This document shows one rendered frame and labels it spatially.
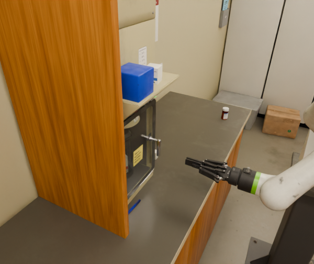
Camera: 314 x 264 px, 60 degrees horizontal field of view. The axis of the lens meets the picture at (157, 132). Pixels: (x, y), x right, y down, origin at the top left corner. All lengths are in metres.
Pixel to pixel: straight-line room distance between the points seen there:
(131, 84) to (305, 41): 3.16
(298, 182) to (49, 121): 0.87
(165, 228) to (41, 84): 0.74
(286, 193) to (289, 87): 3.07
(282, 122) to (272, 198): 2.82
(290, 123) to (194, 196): 2.60
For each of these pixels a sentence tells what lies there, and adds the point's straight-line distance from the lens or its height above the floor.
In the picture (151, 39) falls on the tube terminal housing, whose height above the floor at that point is 1.64.
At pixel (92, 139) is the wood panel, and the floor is 1.39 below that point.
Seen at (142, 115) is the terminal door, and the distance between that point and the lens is 1.13.
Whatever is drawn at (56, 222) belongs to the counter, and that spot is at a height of 0.94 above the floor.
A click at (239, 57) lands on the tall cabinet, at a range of 3.98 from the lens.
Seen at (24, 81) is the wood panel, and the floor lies 1.53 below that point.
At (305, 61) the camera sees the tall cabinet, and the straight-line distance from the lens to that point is 3.90.
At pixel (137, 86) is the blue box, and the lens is 0.85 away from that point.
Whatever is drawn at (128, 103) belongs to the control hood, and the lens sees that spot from 0.88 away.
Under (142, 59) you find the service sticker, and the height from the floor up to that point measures 1.58.
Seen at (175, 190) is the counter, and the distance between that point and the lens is 1.38.
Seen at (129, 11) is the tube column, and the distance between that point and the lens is 0.96.
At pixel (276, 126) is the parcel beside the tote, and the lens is 3.82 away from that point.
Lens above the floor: 1.89
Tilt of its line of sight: 32 degrees down
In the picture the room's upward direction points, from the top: 1 degrees clockwise
